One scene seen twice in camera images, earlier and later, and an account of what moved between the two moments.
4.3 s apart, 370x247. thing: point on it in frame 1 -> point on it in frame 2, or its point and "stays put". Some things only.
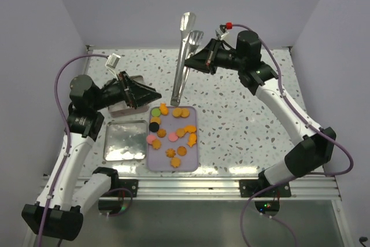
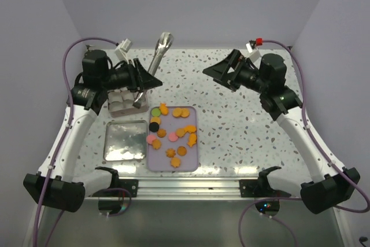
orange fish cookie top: [163, 109] stays put
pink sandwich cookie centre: [173, 137] stays put
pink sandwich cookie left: [150, 138] stays put
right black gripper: [206, 60] -> [229, 80]
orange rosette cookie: [170, 153] stays put
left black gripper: [143, 94] -> [140, 80]
